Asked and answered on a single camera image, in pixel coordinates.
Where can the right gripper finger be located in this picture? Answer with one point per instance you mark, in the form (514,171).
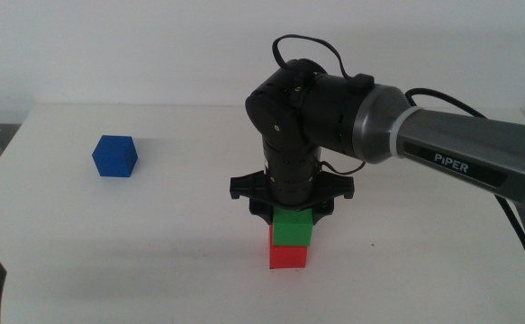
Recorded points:
(323,212)
(262,213)

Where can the green cube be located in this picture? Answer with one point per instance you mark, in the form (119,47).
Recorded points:
(292,227)

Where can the red cube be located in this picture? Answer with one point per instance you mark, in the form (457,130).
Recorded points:
(289,257)

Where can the blue cube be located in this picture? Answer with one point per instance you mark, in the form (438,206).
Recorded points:
(114,157)

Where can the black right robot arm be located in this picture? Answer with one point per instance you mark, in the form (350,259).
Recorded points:
(446,144)

